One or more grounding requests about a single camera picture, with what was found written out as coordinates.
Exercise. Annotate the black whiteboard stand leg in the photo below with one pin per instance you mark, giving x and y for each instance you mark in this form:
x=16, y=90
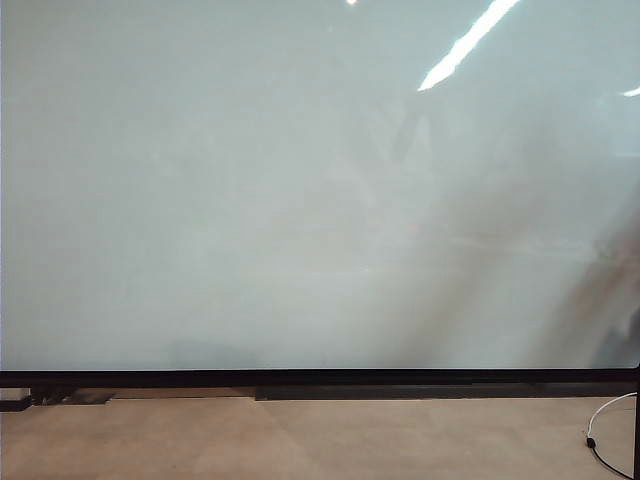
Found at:
x=638, y=425

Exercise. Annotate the white box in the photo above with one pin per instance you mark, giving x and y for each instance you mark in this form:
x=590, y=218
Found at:
x=12, y=396

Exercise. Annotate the glass whiteboard black frame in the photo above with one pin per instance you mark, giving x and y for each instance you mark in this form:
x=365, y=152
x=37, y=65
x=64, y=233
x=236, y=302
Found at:
x=250, y=200

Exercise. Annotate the black metal stand frame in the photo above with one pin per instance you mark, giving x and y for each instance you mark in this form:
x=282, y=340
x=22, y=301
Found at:
x=55, y=396

